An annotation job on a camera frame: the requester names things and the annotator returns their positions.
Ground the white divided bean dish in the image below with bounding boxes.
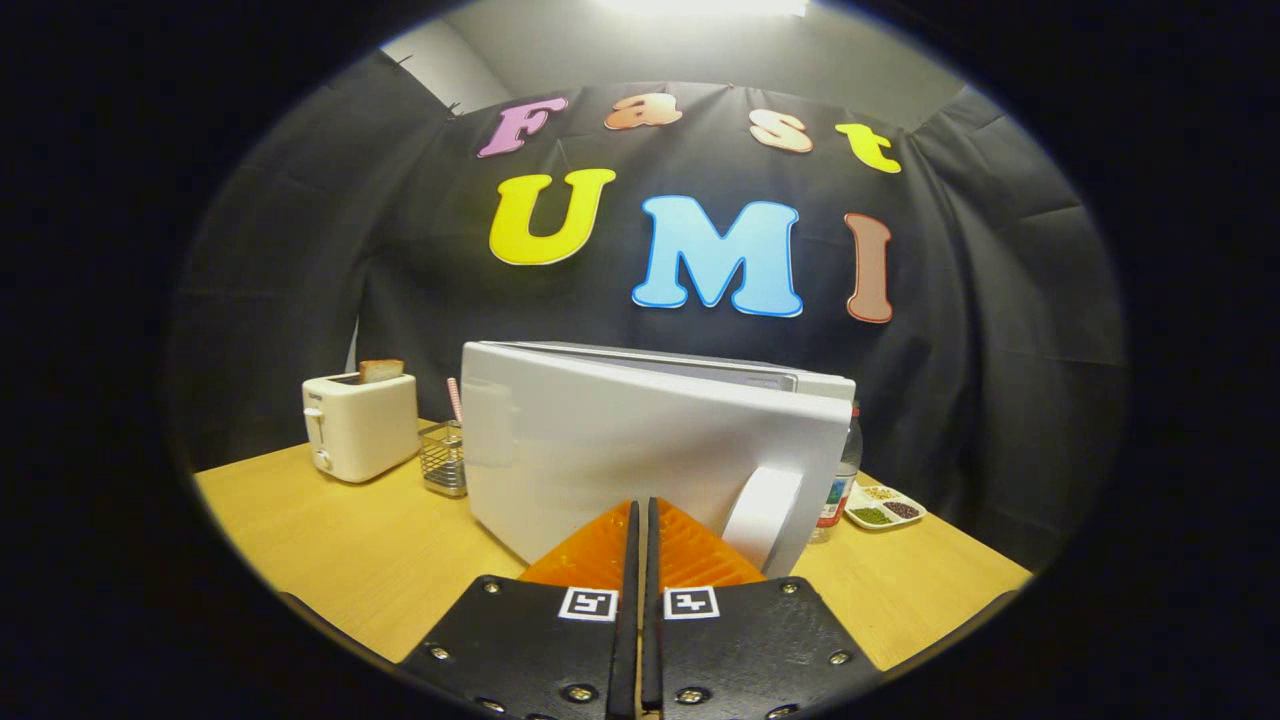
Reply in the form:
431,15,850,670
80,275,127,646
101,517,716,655
845,484,927,531

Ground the white microwave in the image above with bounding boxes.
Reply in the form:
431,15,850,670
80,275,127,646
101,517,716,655
460,340,858,581

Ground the white toaster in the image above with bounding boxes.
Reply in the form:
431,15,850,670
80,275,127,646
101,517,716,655
302,372,421,484

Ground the clear plastic water bottle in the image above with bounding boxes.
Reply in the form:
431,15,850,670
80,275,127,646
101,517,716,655
810,402,863,544

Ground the black backdrop cloth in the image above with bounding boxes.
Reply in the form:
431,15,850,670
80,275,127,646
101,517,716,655
170,50,1131,571

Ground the metal wire mesh cup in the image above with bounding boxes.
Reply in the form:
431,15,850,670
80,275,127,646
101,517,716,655
418,420,468,498

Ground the large ceiling light panel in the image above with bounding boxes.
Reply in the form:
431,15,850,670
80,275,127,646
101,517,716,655
600,0,811,19

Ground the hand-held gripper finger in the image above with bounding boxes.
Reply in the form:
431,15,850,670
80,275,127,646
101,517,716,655
398,498,641,720
642,497,886,720

